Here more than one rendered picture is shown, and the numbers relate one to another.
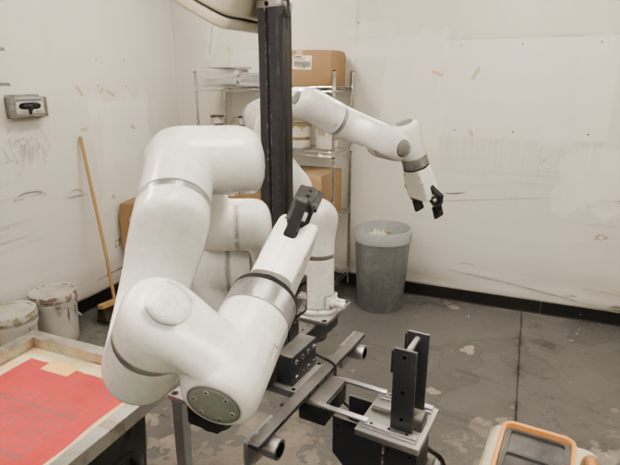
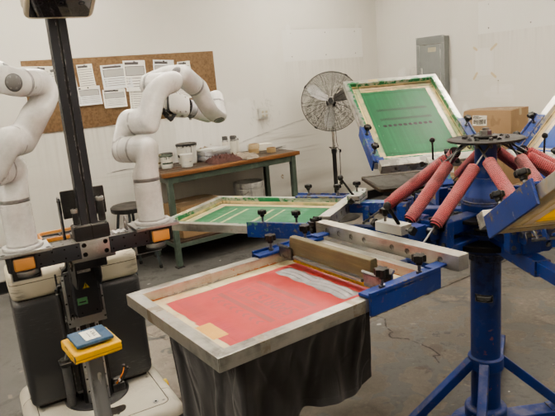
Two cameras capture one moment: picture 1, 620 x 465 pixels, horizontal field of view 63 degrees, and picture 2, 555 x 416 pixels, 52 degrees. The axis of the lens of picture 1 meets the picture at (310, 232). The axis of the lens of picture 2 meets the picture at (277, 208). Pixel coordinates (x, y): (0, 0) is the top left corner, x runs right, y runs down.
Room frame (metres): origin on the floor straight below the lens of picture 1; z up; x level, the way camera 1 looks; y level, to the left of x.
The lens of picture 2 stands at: (2.40, 1.67, 1.61)
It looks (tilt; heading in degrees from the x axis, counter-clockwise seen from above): 13 degrees down; 212
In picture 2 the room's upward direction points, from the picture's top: 5 degrees counter-clockwise
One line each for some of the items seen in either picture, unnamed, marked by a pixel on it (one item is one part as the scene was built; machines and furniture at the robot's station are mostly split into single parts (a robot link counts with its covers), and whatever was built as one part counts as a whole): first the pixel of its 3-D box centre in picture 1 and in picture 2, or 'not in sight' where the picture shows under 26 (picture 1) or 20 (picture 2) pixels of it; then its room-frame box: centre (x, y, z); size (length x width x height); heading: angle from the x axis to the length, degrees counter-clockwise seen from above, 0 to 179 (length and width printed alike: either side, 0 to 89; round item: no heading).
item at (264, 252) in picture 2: not in sight; (289, 251); (0.67, 0.60, 0.98); 0.30 x 0.05 x 0.07; 157
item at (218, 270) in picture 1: (218, 280); (141, 158); (0.94, 0.18, 1.37); 0.13 x 0.10 x 0.16; 96
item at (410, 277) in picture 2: not in sight; (401, 288); (0.88, 1.11, 0.98); 0.30 x 0.05 x 0.07; 157
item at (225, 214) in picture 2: not in sight; (285, 196); (0.13, 0.28, 1.05); 1.08 x 0.61 x 0.23; 97
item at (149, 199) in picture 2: not in sight; (148, 200); (0.93, 0.18, 1.21); 0.16 x 0.13 x 0.15; 61
